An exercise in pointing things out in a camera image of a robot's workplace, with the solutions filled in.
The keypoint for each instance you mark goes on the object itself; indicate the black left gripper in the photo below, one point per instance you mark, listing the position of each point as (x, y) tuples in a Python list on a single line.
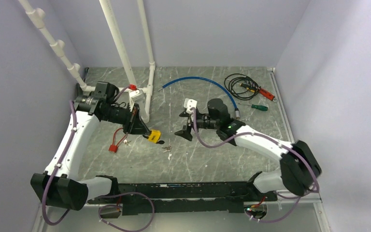
[(132, 126)]

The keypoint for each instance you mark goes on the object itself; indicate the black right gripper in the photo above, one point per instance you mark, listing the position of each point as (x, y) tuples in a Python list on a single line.
[(186, 134)]

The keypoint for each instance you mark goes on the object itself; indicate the yellow padlock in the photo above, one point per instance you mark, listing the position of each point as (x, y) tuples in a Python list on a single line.
[(154, 137)]

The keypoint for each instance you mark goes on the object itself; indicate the keys of yellow padlock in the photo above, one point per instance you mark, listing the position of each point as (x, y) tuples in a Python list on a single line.
[(167, 149)]

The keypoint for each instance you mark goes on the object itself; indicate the red cable padlock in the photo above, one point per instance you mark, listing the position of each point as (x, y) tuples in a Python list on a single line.
[(113, 148)]

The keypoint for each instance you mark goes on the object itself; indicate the blue cable lock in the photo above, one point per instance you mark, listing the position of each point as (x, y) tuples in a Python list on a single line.
[(201, 89)]

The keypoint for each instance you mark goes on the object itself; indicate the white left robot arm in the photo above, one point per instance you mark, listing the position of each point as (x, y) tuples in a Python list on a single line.
[(58, 185)]

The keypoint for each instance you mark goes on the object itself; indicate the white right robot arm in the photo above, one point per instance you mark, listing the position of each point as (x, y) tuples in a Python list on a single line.
[(298, 169)]

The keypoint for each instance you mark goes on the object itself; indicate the yellow black screwdriver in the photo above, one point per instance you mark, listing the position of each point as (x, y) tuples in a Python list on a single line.
[(251, 88)]

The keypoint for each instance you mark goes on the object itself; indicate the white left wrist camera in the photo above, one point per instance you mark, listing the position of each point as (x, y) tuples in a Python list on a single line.
[(136, 96)]

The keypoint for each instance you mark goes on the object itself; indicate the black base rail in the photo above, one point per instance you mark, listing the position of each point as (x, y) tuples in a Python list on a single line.
[(232, 197)]

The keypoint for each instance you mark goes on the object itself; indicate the green handled screwdriver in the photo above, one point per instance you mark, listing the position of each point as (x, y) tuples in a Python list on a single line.
[(257, 107)]

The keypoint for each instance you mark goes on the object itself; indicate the red handled wrench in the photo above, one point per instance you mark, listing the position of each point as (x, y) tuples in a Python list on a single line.
[(268, 95)]

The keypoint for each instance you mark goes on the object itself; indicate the aluminium extrusion frame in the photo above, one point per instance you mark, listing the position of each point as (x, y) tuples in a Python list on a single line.
[(288, 213)]

